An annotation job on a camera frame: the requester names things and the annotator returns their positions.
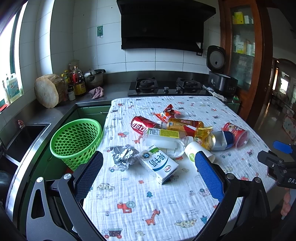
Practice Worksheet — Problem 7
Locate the detergent jug on windowsill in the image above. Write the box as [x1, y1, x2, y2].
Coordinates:
[3, 73, 23, 104]

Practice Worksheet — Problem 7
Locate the white cartoon-print tablecloth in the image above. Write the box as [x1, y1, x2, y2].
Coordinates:
[83, 96, 275, 240]

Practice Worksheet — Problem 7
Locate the wooden glass-door cabinet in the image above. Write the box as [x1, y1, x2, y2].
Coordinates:
[219, 1, 273, 127]

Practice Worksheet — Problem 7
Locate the white paper cup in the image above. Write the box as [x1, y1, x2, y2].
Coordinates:
[184, 141, 216, 164]

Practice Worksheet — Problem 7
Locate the green perforated plastic trash basket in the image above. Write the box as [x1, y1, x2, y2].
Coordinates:
[50, 118, 103, 171]

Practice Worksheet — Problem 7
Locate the pink dish rag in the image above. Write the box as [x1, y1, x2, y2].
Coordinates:
[88, 86, 104, 99]

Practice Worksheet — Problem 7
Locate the stainless steel sink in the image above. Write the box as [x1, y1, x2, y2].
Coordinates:
[1, 123, 50, 220]

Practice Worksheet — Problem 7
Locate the white cloth near stove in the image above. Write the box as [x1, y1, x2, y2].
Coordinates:
[202, 85, 227, 102]

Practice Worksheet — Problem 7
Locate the orange Ovaltine snack packet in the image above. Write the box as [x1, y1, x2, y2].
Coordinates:
[152, 104, 181, 123]

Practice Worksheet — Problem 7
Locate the black range hood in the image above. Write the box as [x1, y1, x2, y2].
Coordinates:
[117, 1, 216, 56]

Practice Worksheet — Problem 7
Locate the red cola can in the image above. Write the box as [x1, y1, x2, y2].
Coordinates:
[130, 116, 161, 135]

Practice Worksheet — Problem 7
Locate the blue white crushed can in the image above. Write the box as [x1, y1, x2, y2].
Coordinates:
[210, 131, 235, 151]

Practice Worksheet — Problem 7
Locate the green-cap sauce bottle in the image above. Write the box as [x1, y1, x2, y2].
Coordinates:
[61, 70, 71, 92]

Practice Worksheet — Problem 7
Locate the person's right hand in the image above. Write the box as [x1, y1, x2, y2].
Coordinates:
[280, 188, 291, 216]

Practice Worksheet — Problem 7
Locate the small white-label jar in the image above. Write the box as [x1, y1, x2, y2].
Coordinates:
[67, 86, 76, 101]

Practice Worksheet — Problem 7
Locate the round wooden chopping block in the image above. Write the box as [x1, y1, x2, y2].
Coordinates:
[34, 74, 66, 108]

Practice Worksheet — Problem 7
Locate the large cooking oil bottle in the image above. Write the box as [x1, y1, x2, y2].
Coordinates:
[72, 65, 86, 96]

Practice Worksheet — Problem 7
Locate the red instant noodle cup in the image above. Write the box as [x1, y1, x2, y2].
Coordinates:
[222, 123, 249, 149]

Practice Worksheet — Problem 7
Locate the silver foil ball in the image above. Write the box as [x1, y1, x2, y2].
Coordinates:
[111, 144, 139, 171]

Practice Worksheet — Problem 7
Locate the black gas stove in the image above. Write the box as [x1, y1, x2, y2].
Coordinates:
[127, 77, 211, 96]

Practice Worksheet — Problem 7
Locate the black rice cooker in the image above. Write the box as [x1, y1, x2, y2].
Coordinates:
[206, 45, 238, 99]

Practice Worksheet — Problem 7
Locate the small red sink ornament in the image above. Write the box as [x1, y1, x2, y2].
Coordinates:
[18, 120, 25, 129]

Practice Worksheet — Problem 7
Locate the white green milk carton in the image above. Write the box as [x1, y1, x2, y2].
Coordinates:
[138, 145, 179, 184]

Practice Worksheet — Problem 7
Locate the stainless steel pot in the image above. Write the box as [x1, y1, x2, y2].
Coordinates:
[84, 69, 106, 88]

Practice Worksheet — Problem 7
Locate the clear bottle yellow label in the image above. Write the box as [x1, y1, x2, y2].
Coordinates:
[144, 128, 194, 159]

